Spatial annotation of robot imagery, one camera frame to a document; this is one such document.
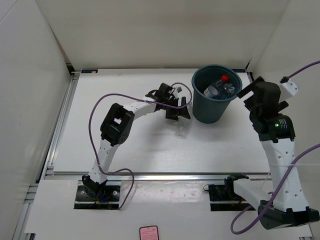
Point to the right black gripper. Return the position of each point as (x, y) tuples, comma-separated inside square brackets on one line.
[(249, 88)]

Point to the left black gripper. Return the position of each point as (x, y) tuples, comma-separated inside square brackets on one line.
[(172, 115)]

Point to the clear white cap bottle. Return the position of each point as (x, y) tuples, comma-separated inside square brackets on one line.
[(183, 131)]

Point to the blue label plastic bottle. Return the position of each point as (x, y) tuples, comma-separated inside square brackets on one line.
[(226, 92)]

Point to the red label plastic bottle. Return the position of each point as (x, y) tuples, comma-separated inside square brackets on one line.
[(214, 89)]

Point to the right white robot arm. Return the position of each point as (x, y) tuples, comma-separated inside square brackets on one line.
[(287, 206)]

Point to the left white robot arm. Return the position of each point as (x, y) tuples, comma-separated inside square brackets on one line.
[(116, 127)]

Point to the dark green plastic bin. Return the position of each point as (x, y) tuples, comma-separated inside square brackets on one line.
[(209, 110)]

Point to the pink smartphone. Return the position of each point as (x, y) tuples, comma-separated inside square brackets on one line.
[(149, 233)]

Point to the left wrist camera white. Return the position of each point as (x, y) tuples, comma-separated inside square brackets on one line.
[(177, 89)]

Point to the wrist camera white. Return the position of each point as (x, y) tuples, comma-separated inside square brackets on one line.
[(177, 89), (288, 89)]

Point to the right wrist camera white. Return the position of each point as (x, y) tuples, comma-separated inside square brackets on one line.
[(288, 89)]

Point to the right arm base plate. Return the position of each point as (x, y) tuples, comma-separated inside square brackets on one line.
[(222, 196)]

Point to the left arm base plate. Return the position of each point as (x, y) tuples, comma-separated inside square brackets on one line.
[(106, 199)]

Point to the aluminium table edge rail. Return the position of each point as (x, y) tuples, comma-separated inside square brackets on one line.
[(50, 175)]

